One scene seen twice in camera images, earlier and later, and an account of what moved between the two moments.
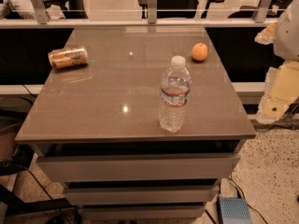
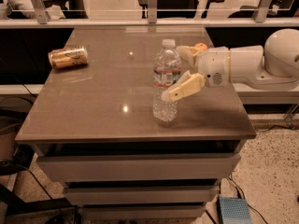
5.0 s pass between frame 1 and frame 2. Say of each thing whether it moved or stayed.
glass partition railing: stayed
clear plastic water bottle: moved
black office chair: stayed
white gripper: moved
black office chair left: stayed
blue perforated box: stayed
